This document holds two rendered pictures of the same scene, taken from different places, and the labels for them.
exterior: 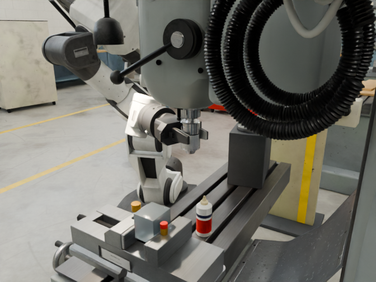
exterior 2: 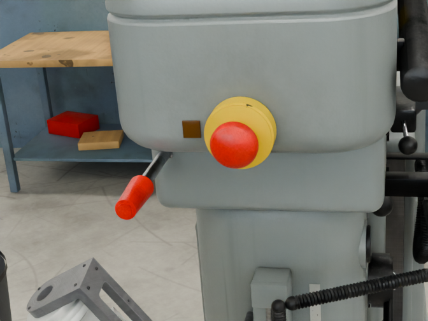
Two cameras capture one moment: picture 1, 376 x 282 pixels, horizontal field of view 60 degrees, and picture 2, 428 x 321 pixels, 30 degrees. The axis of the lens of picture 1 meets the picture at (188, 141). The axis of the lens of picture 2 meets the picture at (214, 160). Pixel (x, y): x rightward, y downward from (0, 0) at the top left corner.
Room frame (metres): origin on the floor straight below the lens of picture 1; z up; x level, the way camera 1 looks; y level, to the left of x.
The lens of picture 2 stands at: (1.07, 0.79, 1.99)
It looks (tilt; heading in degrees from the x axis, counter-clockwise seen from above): 22 degrees down; 253
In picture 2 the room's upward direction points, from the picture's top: 4 degrees counter-clockwise
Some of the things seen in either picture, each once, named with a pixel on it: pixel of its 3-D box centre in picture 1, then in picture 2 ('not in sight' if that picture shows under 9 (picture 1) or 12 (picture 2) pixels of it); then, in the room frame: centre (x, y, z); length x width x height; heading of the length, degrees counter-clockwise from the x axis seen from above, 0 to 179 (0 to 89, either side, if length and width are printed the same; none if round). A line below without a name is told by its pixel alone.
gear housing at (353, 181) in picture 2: not in sight; (285, 116); (0.72, -0.04, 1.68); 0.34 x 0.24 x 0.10; 59
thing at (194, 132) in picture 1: (190, 136); not in sight; (0.74, -0.01, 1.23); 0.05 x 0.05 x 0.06
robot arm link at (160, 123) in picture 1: (168, 126); not in sight; (0.81, 0.05, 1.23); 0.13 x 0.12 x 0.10; 128
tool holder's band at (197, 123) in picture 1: (190, 122); not in sight; (0.74, -0.01, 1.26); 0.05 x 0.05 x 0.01
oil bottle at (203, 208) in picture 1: (203, 214); not in sight; (0.73, -0.04, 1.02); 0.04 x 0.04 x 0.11
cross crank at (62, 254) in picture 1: (73, 260); not in sight; (1.00, 0.42, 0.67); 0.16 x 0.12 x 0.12; 59
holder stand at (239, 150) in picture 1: (250, 148); not in sight; (1.10, -0.23, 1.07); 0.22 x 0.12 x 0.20; 160
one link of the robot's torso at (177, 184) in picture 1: (160, 186); not in sight; (1.56, 0.15, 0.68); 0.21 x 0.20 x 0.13; 168
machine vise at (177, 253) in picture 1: (142, 241); not in sight; (0.62, 0.10, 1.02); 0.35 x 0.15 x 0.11; 57
